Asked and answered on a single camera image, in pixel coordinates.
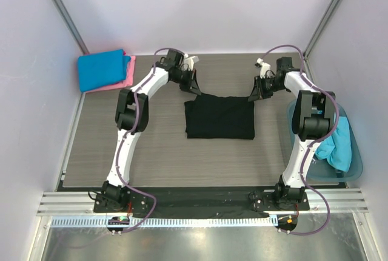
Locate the white slotted cable duct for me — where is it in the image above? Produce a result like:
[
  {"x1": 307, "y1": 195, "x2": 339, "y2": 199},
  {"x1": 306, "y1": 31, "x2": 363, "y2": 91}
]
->
[{"x1": 51, "y1": 215, "x2": 278, "y2": 228}]

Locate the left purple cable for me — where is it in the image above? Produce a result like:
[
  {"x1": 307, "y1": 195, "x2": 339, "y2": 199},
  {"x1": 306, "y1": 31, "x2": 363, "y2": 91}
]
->
[{"x1": 116, "y1": 47, "x2": 158, "y2": 233}]

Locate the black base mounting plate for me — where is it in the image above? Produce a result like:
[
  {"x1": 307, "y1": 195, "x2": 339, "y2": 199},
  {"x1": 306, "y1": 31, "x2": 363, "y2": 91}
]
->
[{"x1": 93, "y1": 185, "x2": 310, "y2": 219}]

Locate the crumpled light blue t shirt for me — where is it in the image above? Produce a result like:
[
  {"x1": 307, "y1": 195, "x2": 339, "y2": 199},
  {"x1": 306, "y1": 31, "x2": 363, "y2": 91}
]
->
[{"x1": 315, "y1": 117, "x2": 352, "y2": 172}]

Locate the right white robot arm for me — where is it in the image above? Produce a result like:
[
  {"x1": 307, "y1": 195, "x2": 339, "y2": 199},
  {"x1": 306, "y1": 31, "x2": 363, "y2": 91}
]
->
[{"x1": 249, "y1": 57, "x2": 339, "y2": 212}]

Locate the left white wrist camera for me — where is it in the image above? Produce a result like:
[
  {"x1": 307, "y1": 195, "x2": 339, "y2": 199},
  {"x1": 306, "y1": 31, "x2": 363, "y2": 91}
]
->
[{"x1": 181, "y1": 53, "x2": 199, "y2": 72}]

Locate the folded pink t shirt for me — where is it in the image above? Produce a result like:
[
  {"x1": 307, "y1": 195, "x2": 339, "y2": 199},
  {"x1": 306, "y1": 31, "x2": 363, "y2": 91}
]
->
[{"x1": 88, "y1": 56, "x2": 136, "y2": 93}]

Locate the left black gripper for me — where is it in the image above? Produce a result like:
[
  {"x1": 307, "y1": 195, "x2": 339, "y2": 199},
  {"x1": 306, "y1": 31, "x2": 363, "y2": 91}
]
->
[{"x1": 172, "y1": 68, "x2": 202, "y2": 96}]

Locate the left aluminium corner post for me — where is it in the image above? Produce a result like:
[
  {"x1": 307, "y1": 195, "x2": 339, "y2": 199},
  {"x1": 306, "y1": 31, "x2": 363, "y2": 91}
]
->
[{"x1": 52, "y1": 0, "x2": 89, "y2": 55}]

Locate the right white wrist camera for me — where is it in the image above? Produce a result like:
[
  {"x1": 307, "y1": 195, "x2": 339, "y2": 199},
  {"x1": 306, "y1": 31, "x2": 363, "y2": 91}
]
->
[{"x1": 255, "y1": 58, "x2": 271, "y2": 79}]

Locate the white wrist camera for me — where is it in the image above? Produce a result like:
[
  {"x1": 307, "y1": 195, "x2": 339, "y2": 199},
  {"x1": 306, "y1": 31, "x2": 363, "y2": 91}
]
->
[
  {"x1": 181, "y1": 53, "x2": 199, "y2": 72},
  {"x1": 255, "y1": 58, "x2": 271, "y2": 79}
]

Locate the aluminium corner post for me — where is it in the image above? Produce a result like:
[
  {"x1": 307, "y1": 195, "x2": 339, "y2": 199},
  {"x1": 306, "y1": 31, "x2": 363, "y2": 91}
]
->
[
  {"x1": 52, "y1": 0, "x2": 89, "y2": 55},
  {"x1": 304, "y1": 0, "x2": 342, "y2": 58}
]

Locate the black t shirt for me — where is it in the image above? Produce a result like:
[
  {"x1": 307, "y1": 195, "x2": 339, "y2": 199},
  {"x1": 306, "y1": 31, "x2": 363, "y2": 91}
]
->
[{"x1": 184, "y1": 93, "x2": 255, "y2": 140}]

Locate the folded blue t shirt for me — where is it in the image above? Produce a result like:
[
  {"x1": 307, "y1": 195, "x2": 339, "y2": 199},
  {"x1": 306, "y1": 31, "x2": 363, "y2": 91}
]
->
[{"x1": 76, "y1": 49, "x2": 131, "y2": 92}]

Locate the right aluminium corner post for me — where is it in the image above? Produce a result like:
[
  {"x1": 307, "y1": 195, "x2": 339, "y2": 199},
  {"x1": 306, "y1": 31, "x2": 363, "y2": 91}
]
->
[{"x1": 304, "y1": 0, "x2": 342, "y2": 58}]

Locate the aluminium frame rail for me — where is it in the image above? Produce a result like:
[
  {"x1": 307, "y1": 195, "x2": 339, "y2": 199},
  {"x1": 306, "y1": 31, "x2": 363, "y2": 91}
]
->
[{"x1": 36, "y1": 188, "x2": 369, "y2": 216}]

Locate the translucent blue plastic bin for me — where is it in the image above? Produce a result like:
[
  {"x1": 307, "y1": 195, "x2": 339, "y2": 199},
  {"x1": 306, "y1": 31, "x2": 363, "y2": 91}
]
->
[{"x1": 286, "y1": 100, "x2": 363, "y2": 183}]

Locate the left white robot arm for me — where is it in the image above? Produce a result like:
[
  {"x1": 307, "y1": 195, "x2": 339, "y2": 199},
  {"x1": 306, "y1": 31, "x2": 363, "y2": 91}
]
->
[{"x1": 95, "y1": 48, "x2": 201, "y2": 212}]

